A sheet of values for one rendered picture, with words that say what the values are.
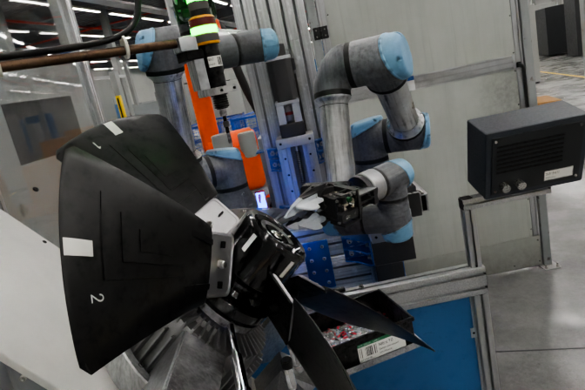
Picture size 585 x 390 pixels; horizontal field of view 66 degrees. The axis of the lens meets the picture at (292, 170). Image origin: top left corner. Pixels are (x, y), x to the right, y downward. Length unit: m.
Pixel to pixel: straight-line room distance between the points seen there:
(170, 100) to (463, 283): 0.99
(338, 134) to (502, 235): 2.07
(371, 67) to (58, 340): 0.84
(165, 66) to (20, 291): 0.81
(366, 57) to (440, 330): 0.78
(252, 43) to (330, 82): 0.22
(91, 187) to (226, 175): 1.03
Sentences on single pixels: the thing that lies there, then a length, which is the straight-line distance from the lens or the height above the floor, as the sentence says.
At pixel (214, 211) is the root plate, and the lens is 0.76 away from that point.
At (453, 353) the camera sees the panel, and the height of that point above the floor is 0.61.
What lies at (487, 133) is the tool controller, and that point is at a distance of 1.19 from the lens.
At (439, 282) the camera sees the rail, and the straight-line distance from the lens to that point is 1.33.
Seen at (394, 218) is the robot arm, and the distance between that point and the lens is 1.09.
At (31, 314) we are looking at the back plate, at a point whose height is 1.21.
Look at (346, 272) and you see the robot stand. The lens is 1.61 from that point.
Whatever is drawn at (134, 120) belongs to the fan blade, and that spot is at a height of 1.44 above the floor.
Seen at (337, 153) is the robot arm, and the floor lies 1.25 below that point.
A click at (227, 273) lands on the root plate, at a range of 0.68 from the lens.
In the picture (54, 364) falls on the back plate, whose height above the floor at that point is 1.16.
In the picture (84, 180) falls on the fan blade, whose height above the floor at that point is 1.40.
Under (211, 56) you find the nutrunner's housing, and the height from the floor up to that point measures 1.52.
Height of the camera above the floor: 1.46
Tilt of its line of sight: 12 degrees down
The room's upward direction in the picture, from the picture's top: 12 degrees counter-clockwise
